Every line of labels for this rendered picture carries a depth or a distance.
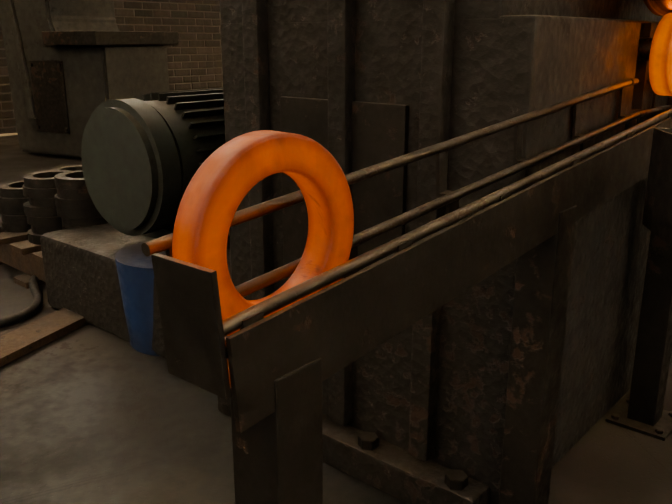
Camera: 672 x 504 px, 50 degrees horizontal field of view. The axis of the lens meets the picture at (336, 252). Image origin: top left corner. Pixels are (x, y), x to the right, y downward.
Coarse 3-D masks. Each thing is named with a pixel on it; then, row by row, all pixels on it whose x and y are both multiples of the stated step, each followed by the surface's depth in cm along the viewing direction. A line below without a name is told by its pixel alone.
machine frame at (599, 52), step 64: (256, 0) 137; (320, 0) 130; (384, 0) 121; (448, 0) 111; (512, 0) 110; (576, 0) 127; (640, 0) 151; (256, 64) 140; (320, 64) 133; (384, 64) 124; (448, 64) 115; (512, 64) 109; (576, 64) 119; (640, 64) 145; (256, 128) 144; (320, 128) 135; (384, 128) 126; (448, 128) 118; (512, 128) 111; (256, 192) 148; (384, 192) 129; (640, 192) 157; (256, 256) 152; (576, 256) 135; (640, 256) 165; (448, 320) 127; (576, 320) 141; (384, 384) 140; (448, 384) 130; (576, 384) 148; (384, 448) 141; (448, 448) 133
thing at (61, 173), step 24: (72, 168) 292; (0, 192) 267; (24, 192) 252; (48, 192) 249; (72, 192) 231; (24, 216) 267; (48, 216) 251; (72, 216) 234; (96, 216) 236; (0, 240) 260; (24, 240) 267; (0, 264) 279; (24, 264) 261
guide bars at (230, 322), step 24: (648, 120) 123; (600, 144) 108; (552, 168) 96; (504, 192) 87; (456, 216) 79; (408, 240) 72; (360, 264) 67; (312, 288) 62; (240, 312) 57; (264, 312) 58
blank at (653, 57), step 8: (664, 16) 135; (664, 24) 133; (656, 32) 133; (664, 32) 132; (656, 40) 133; (664, 40) 132; (656, 48) 133; (664, 48) 132; (656, 56) 133; (664, 56) 132; (656, 64) 134; (664, 64) 133; (656, 72) 134; (664, 72) 133; (656, 80) 135; (664, 80) 134; (656, 88) 137; (664, 88) 136
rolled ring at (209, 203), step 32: (224, 160) 56; (256, 160) 58; (288, 160) 60; (320, 160) 63; (192, 192) 56; (224, 192) 56; (320, 192) 64; (192, 224) 55; (224, 224) 56; (320, 224) 66; (352, 224) 68; (192, 256) 55; (224, 256) 57; (320, 256) 66; (224, 288) 58; (288, 288) 66
